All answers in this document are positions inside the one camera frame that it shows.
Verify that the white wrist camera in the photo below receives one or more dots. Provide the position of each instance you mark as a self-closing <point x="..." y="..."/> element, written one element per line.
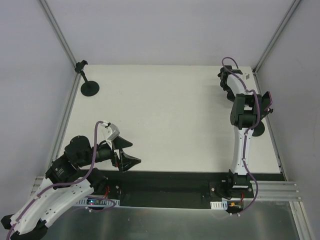
<point x="110" y="132"/>
<point x="243" y="75"/>

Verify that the right aluminium frame post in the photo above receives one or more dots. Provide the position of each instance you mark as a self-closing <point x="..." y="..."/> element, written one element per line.
<point x="292" y="9"/>

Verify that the right white cable duct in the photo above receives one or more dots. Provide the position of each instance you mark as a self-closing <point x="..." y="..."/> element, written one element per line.
<point x="219" y="205"/>

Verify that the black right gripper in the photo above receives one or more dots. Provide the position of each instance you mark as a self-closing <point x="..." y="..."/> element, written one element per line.
<point x="223" y="80"/>

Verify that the white cable duct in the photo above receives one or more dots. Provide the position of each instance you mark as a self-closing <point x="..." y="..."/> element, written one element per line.
<point x="219" y="205"/>
<point x="103" y="202"/>

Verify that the aluminium front rail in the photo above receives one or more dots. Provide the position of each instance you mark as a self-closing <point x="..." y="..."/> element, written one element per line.
<point x="268" y="187"/>

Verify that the left white cable duct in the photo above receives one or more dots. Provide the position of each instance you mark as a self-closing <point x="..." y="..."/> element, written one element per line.
<point x="103" y="202"/>

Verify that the left aluminium frame post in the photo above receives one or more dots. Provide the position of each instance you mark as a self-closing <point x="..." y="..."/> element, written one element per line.
<point x="57" y="31"/>

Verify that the phone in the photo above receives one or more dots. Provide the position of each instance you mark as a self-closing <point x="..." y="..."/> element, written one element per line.
<point x="266" y="101"/>

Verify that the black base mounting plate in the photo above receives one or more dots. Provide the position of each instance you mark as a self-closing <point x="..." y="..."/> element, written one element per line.
<point x="179" y="190"/>

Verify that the black phone stand round base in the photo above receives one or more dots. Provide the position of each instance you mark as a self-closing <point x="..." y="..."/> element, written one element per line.
<point x="260" y="128"/>

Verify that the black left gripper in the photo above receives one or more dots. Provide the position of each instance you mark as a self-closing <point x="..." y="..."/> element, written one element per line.
<point x="116" y="156"/>

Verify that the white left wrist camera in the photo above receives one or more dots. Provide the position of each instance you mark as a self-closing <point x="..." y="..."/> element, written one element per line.
<point x="110" y="132"/>

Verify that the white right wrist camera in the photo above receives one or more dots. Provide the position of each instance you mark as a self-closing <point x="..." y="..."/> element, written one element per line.
<point x="243" y="75"/>

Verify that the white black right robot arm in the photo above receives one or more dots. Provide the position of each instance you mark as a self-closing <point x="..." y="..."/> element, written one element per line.
<point x="244" y="117"/>

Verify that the aluminium frame post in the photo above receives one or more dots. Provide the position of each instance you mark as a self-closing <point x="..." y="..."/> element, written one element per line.
<point x="292" y="9"/>
<point x="57" y="31"/>

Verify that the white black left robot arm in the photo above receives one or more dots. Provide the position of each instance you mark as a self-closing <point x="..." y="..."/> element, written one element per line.
<point x="65" y="184"/>

